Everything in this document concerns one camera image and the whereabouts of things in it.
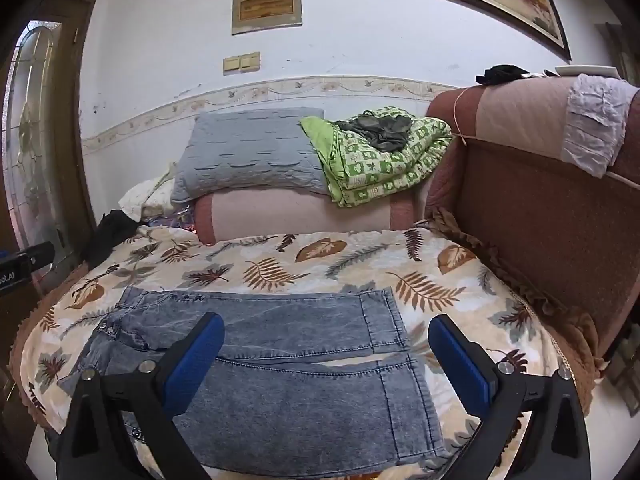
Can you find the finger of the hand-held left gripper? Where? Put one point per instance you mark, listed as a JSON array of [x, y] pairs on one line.
[[37, 254]]

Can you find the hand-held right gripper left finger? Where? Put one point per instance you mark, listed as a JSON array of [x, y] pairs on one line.
[[197, 360]]

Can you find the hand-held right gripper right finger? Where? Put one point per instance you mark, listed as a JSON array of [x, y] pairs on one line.
[[460, 360]]

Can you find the blue denim pants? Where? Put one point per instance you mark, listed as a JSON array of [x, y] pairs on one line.
[[300, 320]]

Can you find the black garment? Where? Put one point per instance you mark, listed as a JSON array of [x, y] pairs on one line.
[[110, 240]]

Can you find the wooden door with glass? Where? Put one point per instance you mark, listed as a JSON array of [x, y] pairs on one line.
[[35, 135]]

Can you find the white floral cloth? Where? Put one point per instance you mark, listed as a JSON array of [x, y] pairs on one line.
[[145, 200]]

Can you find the purple patterned cloth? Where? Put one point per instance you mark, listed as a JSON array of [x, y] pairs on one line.
[[172, 221]]

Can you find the leaf print blanket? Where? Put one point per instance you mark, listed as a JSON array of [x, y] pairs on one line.
[[325, 260]]

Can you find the reddish brown sofa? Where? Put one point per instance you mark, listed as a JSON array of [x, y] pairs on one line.
[[540, 210]]

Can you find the green printed quilt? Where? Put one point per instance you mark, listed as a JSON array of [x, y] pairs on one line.
[[380, 175]]

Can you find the grey quilted pillow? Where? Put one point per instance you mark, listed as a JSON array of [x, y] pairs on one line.
[[250, 155]]

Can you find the dark green garment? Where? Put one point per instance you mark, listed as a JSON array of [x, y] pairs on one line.
[[380, 130]]

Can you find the white crinkled cloth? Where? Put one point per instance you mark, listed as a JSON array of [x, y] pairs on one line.
[[595, 125]]

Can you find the black cloth on sofa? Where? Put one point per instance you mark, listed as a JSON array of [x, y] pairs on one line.
[[500, 75]]

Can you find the gold wall plaque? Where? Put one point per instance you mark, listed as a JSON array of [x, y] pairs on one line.
[[265, 7]]

